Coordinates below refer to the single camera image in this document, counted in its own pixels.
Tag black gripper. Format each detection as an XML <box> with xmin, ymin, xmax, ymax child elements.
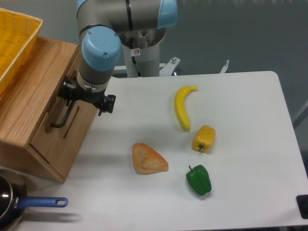
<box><xmin>58</xmin><ymin>81</ymin><xmax>116</xmax><ymax>116</ymax></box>

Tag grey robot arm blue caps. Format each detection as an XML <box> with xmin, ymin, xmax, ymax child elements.
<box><xmin>59</xmin><ymin>0</ymin><xmax>178</xmax><ymax>113</ymax></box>

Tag wooden drawer cabinet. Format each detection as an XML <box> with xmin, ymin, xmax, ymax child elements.
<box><xmin>0</xmin><ymin>36</ymin><xmax>100</xmax><ymax>184</ymax></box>

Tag triangular bread pastry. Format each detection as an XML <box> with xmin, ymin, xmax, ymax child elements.
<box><xmin>132</xmin><ymin>143</ymin><xmax>169</xmax><ymax>175</ymax></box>

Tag yellow banana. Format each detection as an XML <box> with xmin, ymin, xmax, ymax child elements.
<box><xmin>174</xmin><ymin>86</ymin><xmax>198</xmax><ymax>132</ymax></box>

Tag yellow plastic basket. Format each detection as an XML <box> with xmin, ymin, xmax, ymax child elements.
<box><xmin>0</xmin><ymin>8</ymin><xmax>44</xmax><ymax>94</ymax></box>

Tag yellow bell pepper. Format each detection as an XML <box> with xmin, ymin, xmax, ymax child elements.
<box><xmin>192</xmin><ymin>125</ymin><xmax>216</xmax><ymax>153</ymax></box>

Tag green bell pepper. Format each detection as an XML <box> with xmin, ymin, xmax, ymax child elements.
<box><xmin>186</xmin><ymin>165</ymin><xmax>212</xmax><ymax>196</ymax></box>

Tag blue handled frying pan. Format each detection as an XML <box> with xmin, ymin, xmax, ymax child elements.
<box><xmin>0</xmin><ymin>169</ymin><xmax>68</xmax><ymax>231</ymax></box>

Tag white metal table bracket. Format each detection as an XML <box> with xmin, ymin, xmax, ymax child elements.
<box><xmin>220</xmin><ymin>59</ymin><xmax>230</xmax><ymax>74</ymax></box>

